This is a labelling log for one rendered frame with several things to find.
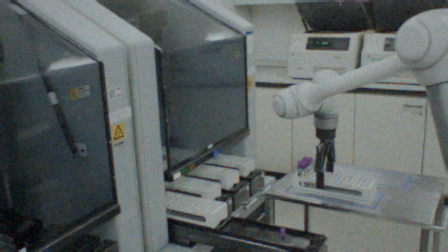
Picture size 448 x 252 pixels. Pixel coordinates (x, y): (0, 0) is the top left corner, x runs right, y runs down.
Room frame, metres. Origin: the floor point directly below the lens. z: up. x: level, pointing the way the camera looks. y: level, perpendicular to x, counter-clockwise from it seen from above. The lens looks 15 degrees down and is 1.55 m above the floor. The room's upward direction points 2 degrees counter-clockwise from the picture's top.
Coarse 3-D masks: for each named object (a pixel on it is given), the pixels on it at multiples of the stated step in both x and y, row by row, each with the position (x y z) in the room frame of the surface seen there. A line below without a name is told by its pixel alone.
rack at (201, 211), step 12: (168, 192) 1.61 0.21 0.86; (168, 204) 1.51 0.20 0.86; (180, 204) 1.51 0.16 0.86; (192, 204) 1.50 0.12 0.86; (204, 204) 1.49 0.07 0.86; (216, 204) 1.49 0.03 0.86; (168, 216) 1.50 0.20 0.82; (180, 216) 1.52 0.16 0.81; (192, 216) 1.52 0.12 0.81; (204, 216) 1.43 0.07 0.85; (216, 216) 1.43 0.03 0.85
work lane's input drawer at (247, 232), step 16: (176, 224) 1.47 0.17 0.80; (192, 224) 1.44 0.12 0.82; (224, 224) 1.44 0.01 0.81; (240, 224) 1.45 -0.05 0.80; (256, 224) 1.44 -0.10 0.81; (272, 224) 1.42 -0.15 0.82; (192, 240) 1.43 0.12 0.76; (208, 240) 1.40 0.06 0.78; (224, 240) 1.37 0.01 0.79; (240, 240) 1.34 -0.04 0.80; (256, 240) 1.33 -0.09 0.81; (272, 240) 1.34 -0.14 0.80; (288, 240) 1.33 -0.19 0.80; (304, 240) 1.33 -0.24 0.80; (320, 240) 1.30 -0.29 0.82
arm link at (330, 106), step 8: (320, 72) 1.64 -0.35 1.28; (328, 72) 1.63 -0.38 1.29; (312, 80) 1.67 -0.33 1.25; (320, 80) 1.63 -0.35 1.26; (336, 96) 1.62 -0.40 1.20; (328, 104) 1.60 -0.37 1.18; (336, 104) 1.62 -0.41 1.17; (320, 112) 1.62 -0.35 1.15; (328, 112) 1.62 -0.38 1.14; (336, 112) 1.63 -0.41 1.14
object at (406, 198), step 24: (312, 168) 1.92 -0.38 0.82; (336, 168) 1.91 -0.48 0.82; (360, 168) 1.90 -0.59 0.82; (288, 192) 1.67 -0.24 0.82; (384, 192) 1.63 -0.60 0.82; (408, 192) 1.62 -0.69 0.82; (432, 192) 1.61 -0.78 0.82; (384, 216) 1.44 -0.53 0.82; (408, 216) 1.43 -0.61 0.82; (432, 216) 1.42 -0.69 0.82
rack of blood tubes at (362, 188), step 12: (300, 180) 1.66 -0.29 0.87; (312, 180) 1.64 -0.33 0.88; (324, 180) 1.63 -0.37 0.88; (336, 180) 1.63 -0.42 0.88; (348, 180) 1.63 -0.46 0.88; (360, 180) 1.62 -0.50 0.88; (372, 180) 1.61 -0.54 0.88; (300, 192) 1.66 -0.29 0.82; (312, 192) 1.64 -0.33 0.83; (324, 192) 1.61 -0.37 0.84; (336, 192) 1.64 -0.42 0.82; (348, 192) 1.64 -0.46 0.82; (360, 192) 1.63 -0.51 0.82; (372, 192) 1.56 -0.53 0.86
